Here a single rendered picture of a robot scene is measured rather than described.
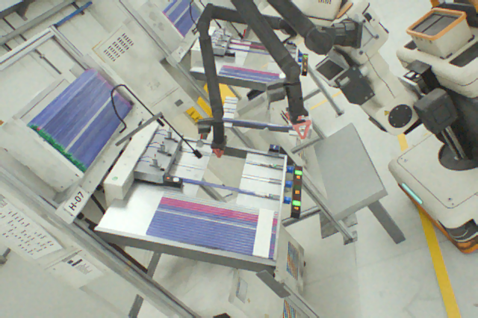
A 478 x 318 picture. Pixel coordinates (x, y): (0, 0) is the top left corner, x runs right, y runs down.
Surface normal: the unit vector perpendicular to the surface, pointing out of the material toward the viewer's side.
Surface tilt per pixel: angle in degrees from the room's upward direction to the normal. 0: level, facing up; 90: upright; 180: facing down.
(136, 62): 90
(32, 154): 90
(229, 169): 90
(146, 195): 45
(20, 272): 90
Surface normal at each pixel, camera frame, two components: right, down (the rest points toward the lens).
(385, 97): 0.11, 0.43
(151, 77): -0.15, 0.61
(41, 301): 0.76, -0.43
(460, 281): -0.61, -0.68
